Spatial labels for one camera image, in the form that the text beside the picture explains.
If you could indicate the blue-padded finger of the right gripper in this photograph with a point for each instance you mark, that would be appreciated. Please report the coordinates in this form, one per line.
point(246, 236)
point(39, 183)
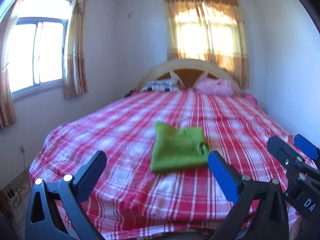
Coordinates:
point(306, 147)

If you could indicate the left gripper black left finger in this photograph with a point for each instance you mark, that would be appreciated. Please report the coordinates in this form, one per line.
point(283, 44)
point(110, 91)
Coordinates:
point(43, 220)

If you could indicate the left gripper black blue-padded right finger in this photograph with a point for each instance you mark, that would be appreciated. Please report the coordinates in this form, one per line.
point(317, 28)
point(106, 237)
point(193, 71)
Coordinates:
point(270, 220)

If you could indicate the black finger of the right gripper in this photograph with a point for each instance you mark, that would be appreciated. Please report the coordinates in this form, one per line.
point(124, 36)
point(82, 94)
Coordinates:
point(290, 159)

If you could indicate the green orange striped knit sweater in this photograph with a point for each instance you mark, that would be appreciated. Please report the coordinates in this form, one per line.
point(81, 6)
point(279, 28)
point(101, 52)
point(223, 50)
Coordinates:
point(178, 149)

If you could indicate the person's right hand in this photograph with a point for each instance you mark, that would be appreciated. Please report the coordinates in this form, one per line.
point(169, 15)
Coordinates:
point(296, 227)

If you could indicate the pink floral pillow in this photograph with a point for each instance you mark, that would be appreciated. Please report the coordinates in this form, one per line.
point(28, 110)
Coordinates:
point(215, 87)

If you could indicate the yellow curtain at side window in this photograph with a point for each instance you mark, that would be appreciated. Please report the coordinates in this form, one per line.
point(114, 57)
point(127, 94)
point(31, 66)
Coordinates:
point(75, 80)

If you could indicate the cream wooden headboard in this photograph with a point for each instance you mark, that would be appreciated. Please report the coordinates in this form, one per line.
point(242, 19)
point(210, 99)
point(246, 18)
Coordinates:
point(188, 72)

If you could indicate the white black patterned pillow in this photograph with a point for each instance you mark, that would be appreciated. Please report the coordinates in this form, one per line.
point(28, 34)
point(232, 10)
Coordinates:
point(165, 85)

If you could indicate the side window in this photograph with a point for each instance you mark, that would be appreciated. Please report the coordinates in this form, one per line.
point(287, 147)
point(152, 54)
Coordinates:
point(36, 46)

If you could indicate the yellow curtain behind headboard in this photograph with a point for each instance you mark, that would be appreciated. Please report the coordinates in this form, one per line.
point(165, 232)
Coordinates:
point(211, 31)

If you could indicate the cardboard box with cables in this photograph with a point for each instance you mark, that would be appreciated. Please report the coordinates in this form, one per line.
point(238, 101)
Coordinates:
point(14, 203)

